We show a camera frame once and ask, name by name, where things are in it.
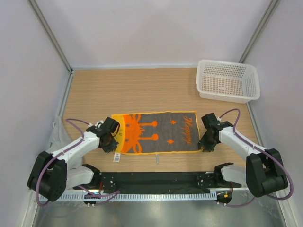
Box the orange grey giraffe towel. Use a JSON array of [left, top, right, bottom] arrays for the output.
[[111, 111, 201, 155]]

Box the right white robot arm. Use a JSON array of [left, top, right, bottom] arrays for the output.
[[198, 113, 294, 200]]

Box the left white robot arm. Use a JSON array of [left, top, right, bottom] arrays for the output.
[[27, 117, 120, 207]]

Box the white towel label tag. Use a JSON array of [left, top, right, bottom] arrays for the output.
[[113, 152, 121, 163]]

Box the grey cloth at left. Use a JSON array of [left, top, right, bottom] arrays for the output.
[[46, 116, 72, 153]]

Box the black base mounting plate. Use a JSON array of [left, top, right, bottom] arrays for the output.
[[83, 172, 241, 194]]

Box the white perforated plastic basket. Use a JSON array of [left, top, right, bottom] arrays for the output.
[[196, 60, 260, 104]]

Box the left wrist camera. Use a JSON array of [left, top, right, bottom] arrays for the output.
[[94, 120, 104, 128]]

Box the white slotted cable duct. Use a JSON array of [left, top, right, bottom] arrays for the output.
[[58, 191, 217, 201]]

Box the left aluminium frame post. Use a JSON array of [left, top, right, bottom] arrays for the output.
[[28, 0, 73, 73]]

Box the aluminium frame post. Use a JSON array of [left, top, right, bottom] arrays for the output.
[[239, 0, 281, 63], [28, 0, 73, 73]]

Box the right aluminium frame post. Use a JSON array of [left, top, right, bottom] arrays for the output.
[[239, 0, 281, 63]]

